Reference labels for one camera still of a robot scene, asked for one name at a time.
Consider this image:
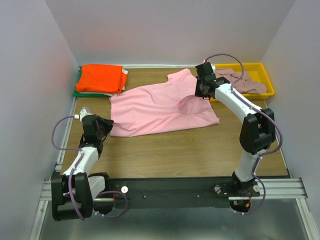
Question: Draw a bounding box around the yellow plastic bin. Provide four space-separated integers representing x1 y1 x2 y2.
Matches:
215 62 275 100

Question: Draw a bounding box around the aluminium frame rail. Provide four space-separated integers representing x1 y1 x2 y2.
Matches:
39 178 308 201

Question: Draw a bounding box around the pink t shirt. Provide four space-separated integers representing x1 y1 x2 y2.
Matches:
110 68 220 137

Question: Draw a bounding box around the folded orange t shirt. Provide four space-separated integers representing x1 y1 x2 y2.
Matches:
75 64 128 94

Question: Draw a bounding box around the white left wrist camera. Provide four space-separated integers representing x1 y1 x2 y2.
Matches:
79 106 92 122

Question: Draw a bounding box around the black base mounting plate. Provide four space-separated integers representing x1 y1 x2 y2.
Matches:
98 177 260 209

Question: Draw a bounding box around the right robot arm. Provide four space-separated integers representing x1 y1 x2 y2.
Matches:
195 62 276 196

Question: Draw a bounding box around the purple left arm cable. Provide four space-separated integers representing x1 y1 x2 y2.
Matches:
51 114 129 221

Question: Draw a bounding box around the crumpled mauve t shirt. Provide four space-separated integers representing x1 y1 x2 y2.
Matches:
215 68 267 95

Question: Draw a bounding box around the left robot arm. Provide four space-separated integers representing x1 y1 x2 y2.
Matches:
51 114 114 221

